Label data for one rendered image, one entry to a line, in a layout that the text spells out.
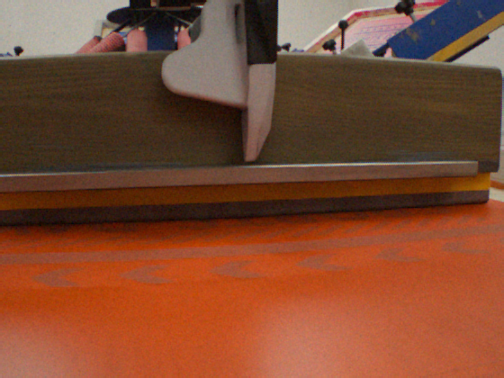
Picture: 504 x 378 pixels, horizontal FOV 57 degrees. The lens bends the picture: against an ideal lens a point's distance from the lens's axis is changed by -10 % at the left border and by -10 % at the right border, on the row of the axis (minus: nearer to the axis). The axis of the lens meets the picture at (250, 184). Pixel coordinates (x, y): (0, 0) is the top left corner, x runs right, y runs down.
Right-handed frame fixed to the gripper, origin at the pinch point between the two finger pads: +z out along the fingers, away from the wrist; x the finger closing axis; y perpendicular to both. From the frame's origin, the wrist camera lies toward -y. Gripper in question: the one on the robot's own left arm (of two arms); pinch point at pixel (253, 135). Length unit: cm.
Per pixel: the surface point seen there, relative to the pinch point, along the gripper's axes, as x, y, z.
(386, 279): 13.4, -1.9, 5.0
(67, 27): -440, 70, -93
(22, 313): 14.3, 11.1, 4.6
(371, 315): 16.5, 0.2, 5.0
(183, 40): -90, -4, -20
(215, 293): 13.2, 4.5, 4.8
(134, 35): -92, 7, -22
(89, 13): -440, 49, -104
